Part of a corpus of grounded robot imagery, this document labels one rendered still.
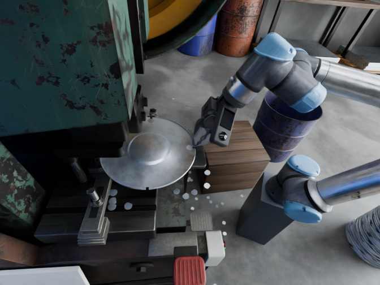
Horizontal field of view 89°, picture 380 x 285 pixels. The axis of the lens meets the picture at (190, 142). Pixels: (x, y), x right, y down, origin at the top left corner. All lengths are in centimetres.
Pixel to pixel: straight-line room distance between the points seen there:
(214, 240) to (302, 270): 89
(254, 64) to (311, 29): 415
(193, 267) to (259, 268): 90
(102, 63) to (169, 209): 51
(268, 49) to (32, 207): 69
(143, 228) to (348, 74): 66
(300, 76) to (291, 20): 387
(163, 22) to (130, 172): 50
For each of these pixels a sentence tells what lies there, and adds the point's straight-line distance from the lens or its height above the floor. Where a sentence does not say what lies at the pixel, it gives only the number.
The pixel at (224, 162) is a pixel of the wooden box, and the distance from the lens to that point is 117.
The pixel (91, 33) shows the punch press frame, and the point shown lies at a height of 117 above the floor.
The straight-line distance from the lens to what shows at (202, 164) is 59.
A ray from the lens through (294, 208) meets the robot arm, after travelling 78.
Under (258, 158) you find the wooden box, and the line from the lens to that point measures 127.
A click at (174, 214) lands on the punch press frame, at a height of 65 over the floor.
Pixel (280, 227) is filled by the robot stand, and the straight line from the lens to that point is 116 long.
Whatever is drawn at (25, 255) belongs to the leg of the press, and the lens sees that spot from 74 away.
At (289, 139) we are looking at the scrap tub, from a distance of 160.
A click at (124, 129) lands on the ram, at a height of 93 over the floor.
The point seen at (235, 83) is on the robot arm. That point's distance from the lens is 49.
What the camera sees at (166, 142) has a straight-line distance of 62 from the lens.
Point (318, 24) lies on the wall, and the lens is 463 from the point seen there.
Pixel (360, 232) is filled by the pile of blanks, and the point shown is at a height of 12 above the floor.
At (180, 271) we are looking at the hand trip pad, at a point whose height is 76.
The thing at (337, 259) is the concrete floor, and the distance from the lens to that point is 162.
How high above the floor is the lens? 124
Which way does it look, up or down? 46 degrees down
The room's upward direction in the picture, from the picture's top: 7 degrees clockwise
